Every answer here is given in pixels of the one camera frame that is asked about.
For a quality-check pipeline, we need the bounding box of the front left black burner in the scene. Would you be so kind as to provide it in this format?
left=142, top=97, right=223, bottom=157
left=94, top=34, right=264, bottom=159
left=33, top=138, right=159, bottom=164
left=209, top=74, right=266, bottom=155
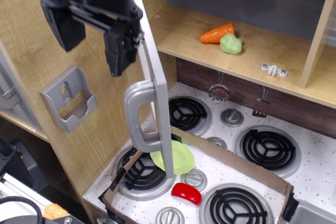
left=118, top=153, right=175, bottom=201

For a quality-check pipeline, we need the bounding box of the black braided cable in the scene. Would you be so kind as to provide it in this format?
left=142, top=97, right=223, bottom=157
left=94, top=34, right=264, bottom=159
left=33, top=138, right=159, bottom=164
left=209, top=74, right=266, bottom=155
left=0, top=195, right=44, bottom=224

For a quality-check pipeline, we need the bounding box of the hanging silver strainer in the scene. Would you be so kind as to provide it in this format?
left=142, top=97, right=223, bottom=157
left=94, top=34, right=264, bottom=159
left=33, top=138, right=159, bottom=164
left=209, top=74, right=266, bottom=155
left=208, top=72, right=230, bottom=103

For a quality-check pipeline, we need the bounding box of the grey centre stove knob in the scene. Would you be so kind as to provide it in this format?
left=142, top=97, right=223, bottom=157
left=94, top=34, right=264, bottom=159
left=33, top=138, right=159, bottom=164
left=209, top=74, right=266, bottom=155
left=181, top=168, right=208, bottom=191

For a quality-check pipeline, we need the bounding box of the light green toy plate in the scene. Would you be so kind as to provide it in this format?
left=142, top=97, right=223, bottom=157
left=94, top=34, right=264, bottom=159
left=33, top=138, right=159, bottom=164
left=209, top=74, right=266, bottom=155
left=150, top=140, right=195, bottom=175

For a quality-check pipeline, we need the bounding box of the grey cabinet door handle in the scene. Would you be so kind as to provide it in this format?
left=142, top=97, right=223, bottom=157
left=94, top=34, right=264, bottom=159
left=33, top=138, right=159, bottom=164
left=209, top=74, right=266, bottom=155
left=1, top=52, right=20, bottom=110

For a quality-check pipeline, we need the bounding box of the white door latch clip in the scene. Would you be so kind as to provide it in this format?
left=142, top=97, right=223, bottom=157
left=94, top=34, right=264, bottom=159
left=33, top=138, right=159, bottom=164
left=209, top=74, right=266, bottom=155
left=260, top=64, right=288, bottom=77

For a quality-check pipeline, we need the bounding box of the grey middle stove knob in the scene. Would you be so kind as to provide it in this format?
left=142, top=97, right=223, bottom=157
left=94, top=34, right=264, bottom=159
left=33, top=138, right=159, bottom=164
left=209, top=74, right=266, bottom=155
left=206, top=136, right=227, bottom=149

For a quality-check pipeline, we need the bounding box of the grey toy microwave door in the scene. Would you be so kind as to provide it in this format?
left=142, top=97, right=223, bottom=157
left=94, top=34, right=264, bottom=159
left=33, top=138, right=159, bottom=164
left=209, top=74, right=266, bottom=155
left=124, top=0, right=174, bottom=178

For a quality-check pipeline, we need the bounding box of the red toy cheese wedge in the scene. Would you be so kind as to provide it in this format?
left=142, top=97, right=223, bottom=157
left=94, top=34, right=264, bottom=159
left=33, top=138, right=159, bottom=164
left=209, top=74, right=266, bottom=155
left=171, top=183, right=202, bottom=206

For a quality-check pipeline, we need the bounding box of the grey toy sink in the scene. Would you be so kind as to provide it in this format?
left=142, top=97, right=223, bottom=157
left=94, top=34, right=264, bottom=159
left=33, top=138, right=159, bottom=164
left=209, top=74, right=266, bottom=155
left=279, top=200, right=335, bottom=224

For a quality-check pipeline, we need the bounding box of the grey front stove knob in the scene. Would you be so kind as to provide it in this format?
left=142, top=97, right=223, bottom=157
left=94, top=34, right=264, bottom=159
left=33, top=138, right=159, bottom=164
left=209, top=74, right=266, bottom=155
left=156, top=207, right=185, bottom=224

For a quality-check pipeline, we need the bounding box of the back left black burner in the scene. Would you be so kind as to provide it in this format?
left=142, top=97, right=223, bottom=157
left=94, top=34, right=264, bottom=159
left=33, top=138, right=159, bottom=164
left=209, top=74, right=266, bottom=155
left=169, top=96, right=212, bottom=136

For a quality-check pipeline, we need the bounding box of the hanging toy spatula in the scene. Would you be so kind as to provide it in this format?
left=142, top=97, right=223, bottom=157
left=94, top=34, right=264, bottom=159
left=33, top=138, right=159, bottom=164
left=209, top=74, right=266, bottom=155
left=252, top=87, right=270, bottom=118

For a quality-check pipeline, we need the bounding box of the grey wall phone holder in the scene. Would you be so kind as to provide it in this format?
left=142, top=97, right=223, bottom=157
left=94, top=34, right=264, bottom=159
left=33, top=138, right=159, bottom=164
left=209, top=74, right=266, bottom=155
left=40, top=65, right=98, bottom=132

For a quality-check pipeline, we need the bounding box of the orange toy carrot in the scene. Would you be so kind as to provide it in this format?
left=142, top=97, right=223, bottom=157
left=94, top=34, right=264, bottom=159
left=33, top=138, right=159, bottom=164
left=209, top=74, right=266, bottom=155
left=199, top=23, right=235, bottom=44

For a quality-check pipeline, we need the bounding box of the green toy lettuce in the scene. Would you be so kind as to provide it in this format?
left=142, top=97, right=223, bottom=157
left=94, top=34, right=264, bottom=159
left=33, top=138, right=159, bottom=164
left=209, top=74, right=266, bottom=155
left=220, top=34, right=243, bottom=55

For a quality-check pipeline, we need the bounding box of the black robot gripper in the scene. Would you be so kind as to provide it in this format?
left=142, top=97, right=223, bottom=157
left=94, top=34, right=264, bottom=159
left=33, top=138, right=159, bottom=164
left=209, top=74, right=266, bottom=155
left=40, top=0, right=143, bottom=77

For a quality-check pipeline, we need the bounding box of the back right black burner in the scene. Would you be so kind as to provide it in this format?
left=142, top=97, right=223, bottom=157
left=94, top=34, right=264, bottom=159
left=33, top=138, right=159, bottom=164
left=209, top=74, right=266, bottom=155
left=234, top=126, right=301, bottom=179

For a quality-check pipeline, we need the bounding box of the black burner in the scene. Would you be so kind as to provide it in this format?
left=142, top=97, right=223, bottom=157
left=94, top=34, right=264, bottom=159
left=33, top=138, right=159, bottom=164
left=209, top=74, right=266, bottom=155
left=198, top=183, right=275, bottom=224
left=234, top=126, right=301, bottom=179
left=169, top=96, right=212, bottom=136
left=118, top=153, right=175, bottom=201

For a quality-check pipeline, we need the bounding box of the front right black burner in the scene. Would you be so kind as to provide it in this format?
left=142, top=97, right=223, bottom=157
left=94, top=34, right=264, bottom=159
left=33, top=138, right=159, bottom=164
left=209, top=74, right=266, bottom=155
left=198, top=183, right=275, bottom=224

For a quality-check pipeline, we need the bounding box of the brown cardboard tray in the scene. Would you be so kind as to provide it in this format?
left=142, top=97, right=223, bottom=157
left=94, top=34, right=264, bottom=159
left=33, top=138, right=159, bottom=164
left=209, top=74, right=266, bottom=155
left=100, top=127, right=298, bottom=223

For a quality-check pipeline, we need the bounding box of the grey back stove knob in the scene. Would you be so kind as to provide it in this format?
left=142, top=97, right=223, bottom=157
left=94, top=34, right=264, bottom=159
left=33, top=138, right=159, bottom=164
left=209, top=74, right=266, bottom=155
left=220, top=109, right=244, bottom=127

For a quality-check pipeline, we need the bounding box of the grey stove knob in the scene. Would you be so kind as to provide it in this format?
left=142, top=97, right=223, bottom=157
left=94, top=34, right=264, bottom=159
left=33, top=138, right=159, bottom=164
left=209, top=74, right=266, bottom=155
left=156, top=207, right=185, bottom=224
left=181, top=168, right=208, bottom=191
left=206, top=136, right=227, bottom=149
left=220, top=109, right=244, bottom=127

